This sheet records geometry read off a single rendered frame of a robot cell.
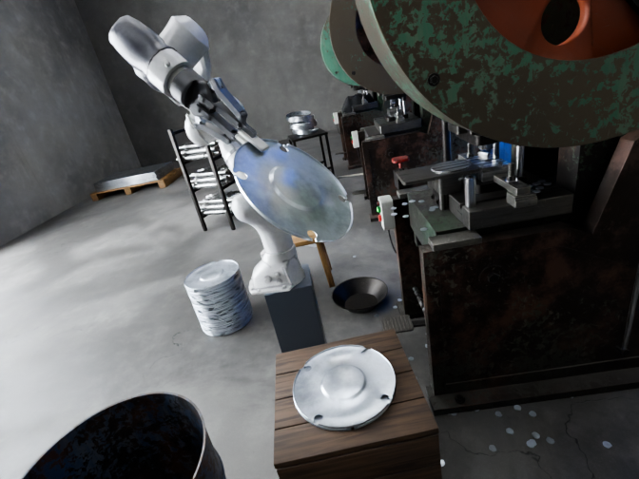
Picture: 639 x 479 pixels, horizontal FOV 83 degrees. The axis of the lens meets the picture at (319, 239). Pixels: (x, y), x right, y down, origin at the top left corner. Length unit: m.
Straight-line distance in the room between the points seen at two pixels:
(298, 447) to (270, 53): 7.36
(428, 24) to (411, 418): 0.86
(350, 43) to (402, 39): 1.79
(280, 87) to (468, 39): 7.15
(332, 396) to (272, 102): 7.17
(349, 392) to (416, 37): 0.85
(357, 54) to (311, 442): 2.16
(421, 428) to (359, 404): 0.16
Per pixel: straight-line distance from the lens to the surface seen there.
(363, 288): 2.07
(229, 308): 1.97
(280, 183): 0.76
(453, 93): 0.79
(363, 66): 2.55
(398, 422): 1.02
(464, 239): 1.13
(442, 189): 1.29
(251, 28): 7.94
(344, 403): 1.05
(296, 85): 7.83
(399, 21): 0.76
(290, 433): 1.05
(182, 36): 1.00
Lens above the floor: 1.16
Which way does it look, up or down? 24 degrees down
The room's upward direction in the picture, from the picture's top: 12 degrees counter-clockwise
